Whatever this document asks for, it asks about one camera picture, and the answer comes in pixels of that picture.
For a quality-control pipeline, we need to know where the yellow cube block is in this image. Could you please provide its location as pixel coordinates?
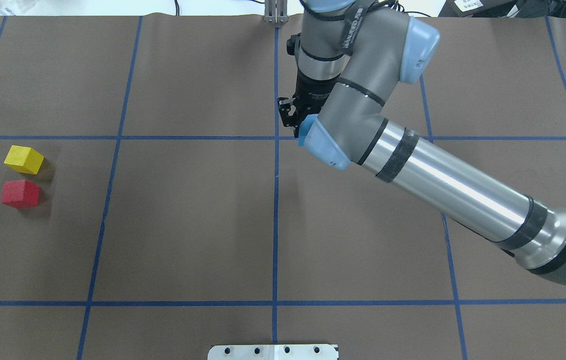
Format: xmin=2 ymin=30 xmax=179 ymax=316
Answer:
xmin=3 ymin=145 xmax=45 ymax=175

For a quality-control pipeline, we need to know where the white camera stand post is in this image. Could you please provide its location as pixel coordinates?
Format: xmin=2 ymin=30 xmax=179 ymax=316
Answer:
xmin=207 ymin=343 xmax=340 ymax=360

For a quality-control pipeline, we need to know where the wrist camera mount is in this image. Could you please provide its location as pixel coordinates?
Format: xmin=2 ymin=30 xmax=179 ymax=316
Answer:
xmin=277 ymin=32 xmax=301 ymax=133

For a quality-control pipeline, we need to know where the aluminium frame post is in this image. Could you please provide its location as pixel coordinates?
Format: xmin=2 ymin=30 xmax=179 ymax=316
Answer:
xmin=262 ymin=0 xmax=289 ymax=25

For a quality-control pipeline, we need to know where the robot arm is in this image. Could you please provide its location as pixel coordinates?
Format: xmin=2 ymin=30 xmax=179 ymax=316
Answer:
xmin=277 ymin=0 xmax=566 ymax=286

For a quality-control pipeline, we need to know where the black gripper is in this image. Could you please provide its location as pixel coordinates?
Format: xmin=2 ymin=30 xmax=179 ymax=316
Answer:
xmin=292 ymin=70 xmax=340 ymax=132

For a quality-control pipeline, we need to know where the brown paper table cover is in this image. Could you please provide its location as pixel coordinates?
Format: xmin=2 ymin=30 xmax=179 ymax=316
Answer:
xmin=0 ymin=14 xmax=566 ymax=360

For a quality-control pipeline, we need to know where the red cube block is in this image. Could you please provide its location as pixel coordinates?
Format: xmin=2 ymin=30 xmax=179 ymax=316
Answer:
xmin=1 ymin=179 xmax=40 ymax=209

